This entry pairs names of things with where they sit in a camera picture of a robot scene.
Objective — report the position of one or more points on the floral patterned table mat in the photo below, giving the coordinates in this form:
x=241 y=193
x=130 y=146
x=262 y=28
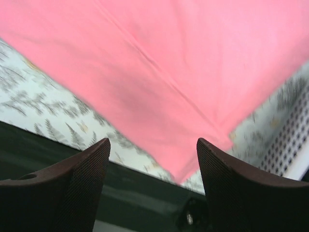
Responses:
x=30 y=100

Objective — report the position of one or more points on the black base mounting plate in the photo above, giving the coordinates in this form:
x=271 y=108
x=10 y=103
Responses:
x=130 y=201

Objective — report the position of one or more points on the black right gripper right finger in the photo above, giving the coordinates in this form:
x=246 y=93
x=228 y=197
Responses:
x=243 y=198

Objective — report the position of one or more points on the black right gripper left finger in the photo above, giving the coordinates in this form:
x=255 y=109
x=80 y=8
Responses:
x=63 y=197

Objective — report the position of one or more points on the white plastic laundry basket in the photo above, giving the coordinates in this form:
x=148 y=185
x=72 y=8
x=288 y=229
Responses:
x=283 y=128

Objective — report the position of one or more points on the pink polo shirt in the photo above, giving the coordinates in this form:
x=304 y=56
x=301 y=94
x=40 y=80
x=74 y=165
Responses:
x=164 y=72

